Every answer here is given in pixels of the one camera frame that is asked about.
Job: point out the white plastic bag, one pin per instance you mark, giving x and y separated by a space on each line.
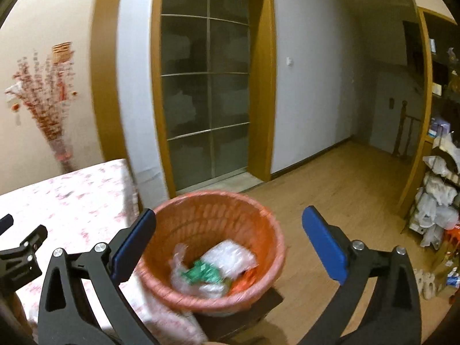
230 255

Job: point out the white paw print bag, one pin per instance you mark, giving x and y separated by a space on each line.
179 276

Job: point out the wooden door frame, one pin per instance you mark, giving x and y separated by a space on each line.
264 79

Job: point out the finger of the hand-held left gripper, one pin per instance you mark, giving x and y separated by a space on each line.
5 223
21 262

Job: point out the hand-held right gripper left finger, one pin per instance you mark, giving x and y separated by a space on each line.
134 237

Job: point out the orange plastic waste basket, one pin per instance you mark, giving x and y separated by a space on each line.
187 219

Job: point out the wooden chair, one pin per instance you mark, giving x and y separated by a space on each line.
402 129

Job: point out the white slipper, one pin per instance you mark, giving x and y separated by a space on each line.
420 278
430 287

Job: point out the red floral tablecloth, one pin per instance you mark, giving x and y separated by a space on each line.
72 201

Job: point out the glass sliding door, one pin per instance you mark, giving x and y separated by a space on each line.
205 97

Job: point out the wooden shelf unit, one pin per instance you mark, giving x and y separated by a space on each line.
426 97

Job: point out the dark stool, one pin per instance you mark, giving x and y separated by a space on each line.
251 316

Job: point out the red blossom wall decal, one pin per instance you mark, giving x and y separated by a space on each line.
46 115

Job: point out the wooden wall trim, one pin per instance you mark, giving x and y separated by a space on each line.
104 79

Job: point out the pile of white plastic bags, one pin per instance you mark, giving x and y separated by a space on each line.
436 201

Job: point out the orange plastic bag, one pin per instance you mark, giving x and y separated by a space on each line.
242 282

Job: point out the green paw print bag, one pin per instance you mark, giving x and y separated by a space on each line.
201 273

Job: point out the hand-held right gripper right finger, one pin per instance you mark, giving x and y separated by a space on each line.
323 244

